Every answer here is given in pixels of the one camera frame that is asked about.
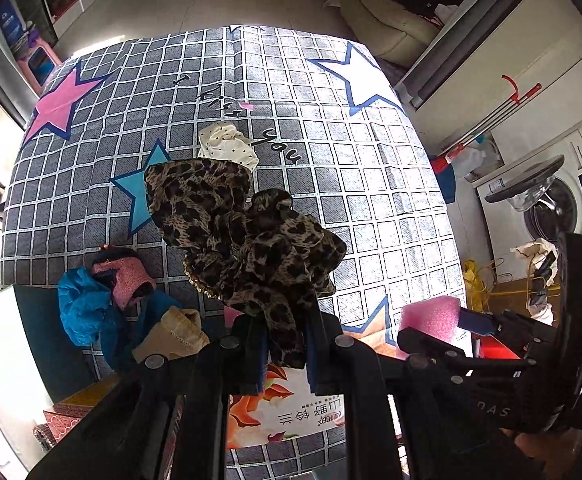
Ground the blue plastic bag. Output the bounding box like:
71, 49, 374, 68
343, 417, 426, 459
56, 268, 183, 373

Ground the grey checked star tablecloth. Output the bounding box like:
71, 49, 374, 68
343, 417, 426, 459
0, 23, 472, 480

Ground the pink black knitted shoe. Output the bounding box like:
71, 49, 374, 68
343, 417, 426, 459
91, 245, 155, 311

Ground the white storage box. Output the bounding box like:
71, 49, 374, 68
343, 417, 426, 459
0, 283, 97, 480

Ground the pink foam sponge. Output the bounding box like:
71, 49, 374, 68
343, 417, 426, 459
399, 296, 462, 344

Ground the red patterned carton box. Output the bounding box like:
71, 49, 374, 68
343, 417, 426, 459
33, 374, 120, 452

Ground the floral tissue pack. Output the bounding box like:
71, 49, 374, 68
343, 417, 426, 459
227, 363, 344, 448

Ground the beige sofa cushion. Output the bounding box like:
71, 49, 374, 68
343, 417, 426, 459
339, 0, 439, 68

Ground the leopard print scrunchie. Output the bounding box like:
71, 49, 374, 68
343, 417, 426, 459
144, 158, 346, 368

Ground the white washing machine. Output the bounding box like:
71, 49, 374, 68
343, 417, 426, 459
478, 126, 582, 282

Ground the cream polka dot scrunchie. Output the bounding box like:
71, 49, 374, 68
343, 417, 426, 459
198, 122, 259, 171

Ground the beige knitted sock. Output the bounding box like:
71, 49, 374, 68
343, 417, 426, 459
131, 306, 210, 363

